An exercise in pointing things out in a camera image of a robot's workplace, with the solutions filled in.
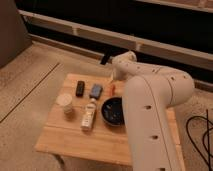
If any white lidded cup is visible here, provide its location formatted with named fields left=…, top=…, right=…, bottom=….
left=56, top=93, right=73, bottom=117

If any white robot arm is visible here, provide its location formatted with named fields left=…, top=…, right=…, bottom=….
left=112, top=51, right=195, bottom=171

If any blue sponge block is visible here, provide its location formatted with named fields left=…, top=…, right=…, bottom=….
left=89, top=84, right=103, bottom=99

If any red pepper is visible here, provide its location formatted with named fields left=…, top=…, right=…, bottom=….
left=109, top=83, right=115, bottom=96

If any black floor bracket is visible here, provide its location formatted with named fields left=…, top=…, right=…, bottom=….
left=100, top=49, right=112, bottom=65

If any dark ceramic bowl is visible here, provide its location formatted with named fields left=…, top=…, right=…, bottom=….
left=101, top=97, right=124, bottom=126

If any white window frame rail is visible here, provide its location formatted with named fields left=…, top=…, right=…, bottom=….
left=19, top=10, right=213, bottom=71

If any grey sofa corner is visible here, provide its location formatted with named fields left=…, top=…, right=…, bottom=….
left=0, top=0, right=32, bottom=68

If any white plastic bottle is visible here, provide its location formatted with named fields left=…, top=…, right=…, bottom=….
left=81, top=98, right=97, bottom=131

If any black rectangular block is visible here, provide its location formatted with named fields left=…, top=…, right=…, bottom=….
left=76, top=81, right=85, bottom=97

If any wooden slatted table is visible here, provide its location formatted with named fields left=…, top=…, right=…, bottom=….
left=36, top=74, right=185, bottom=171

